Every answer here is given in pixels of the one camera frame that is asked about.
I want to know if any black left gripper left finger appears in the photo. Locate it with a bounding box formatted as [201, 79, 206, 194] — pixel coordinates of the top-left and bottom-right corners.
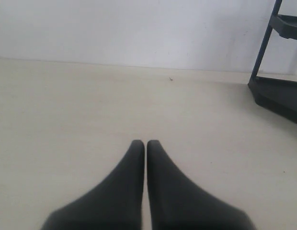
[41, 140, 145, 230]

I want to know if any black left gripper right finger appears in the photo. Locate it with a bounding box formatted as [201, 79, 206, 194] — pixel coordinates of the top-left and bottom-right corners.
[147, 140, 256, 230]

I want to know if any black two-tier corner rack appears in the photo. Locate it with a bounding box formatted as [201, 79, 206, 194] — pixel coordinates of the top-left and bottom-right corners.
[247, 0, 297, 125]

